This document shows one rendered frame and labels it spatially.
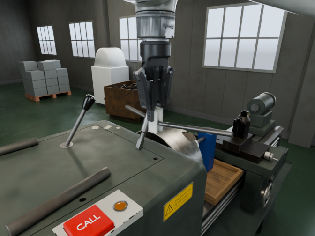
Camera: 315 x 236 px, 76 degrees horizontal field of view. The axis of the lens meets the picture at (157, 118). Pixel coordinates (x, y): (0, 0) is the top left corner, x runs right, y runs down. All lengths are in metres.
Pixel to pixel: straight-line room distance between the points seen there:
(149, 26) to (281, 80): 3.60
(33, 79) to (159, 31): 6.19
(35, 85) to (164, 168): 6.24
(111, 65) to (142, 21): 4.59
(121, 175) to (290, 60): 3.65
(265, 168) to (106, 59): 4.42
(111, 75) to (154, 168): 4.57
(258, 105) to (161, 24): 1.37
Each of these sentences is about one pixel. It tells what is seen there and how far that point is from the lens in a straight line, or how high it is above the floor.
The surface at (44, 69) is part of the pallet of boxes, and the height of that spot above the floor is 0.87.
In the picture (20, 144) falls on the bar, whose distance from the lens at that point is 0.70.
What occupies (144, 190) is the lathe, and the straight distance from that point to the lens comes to 0.45.
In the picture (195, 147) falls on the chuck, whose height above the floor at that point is 1.18.
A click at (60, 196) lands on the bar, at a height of 1.28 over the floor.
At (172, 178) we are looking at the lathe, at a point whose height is 1.26.
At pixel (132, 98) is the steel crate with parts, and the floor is 0.55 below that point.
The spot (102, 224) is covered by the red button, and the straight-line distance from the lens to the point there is 0.38.
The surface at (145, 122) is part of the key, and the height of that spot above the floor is 1.34.
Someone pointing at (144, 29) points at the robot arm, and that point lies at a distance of 0.48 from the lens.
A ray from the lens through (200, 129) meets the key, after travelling 0.47.
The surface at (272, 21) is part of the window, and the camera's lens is 3.98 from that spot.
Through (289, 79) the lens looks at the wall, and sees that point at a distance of 3.96.
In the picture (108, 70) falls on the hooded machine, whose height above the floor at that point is 0.95.
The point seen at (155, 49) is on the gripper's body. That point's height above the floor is 1.53.
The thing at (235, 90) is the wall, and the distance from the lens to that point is 4.17.
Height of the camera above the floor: 1.54
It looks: 20 degrees down
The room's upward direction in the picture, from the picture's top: straight up
